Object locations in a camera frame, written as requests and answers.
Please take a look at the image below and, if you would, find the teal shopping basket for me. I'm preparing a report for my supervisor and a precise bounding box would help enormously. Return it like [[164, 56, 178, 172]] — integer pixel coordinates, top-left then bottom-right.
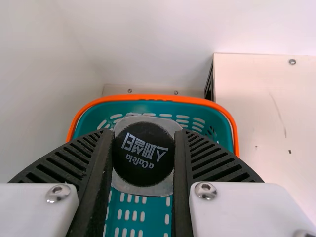
[[66, 94, 239, 237]]

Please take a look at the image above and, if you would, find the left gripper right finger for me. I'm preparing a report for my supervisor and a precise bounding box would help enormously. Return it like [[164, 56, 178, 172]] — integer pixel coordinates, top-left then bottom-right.
[[172, 129, 316, 237]]

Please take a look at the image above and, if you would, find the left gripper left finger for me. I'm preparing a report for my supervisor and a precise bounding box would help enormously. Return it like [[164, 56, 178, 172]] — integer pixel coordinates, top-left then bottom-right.
[[0, 128, 116, 237]]

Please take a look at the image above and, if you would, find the dark coffee bottle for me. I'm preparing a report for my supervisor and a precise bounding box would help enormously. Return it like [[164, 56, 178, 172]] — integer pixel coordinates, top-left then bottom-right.
[[112, 121, 175, 187]]

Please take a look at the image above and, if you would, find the rectangular tin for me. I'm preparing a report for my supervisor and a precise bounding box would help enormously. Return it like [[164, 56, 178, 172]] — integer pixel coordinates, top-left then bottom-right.
[[111, 116, 183, 198]]

